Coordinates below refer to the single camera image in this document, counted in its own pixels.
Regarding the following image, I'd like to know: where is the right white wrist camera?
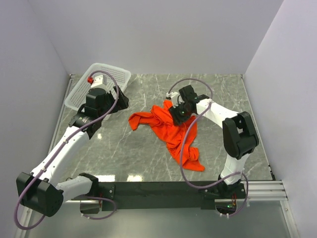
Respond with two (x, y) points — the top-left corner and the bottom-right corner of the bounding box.
(166, 92), (180, 106)

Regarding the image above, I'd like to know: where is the aluminium extrusion rail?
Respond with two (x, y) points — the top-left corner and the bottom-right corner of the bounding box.
(14, 73), (298, 238)

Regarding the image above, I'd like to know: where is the white perforated plastic basket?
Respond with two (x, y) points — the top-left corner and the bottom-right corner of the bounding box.
(64, 63), (131, 111)

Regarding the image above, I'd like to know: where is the orange t shirt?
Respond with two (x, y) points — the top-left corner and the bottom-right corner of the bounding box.
(128, 100), (205, 172)

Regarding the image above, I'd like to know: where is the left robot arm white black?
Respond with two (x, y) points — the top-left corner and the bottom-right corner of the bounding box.
(16, 86), (129, 217)

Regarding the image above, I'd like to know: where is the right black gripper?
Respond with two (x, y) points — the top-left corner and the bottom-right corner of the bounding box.
(168, 102), (192, 126)

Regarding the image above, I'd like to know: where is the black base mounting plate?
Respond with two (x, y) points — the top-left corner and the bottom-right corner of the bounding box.
(69, 180), (247, 211)

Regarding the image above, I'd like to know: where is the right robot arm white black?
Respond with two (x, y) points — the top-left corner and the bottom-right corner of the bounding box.
(166, 85), (259, 198)

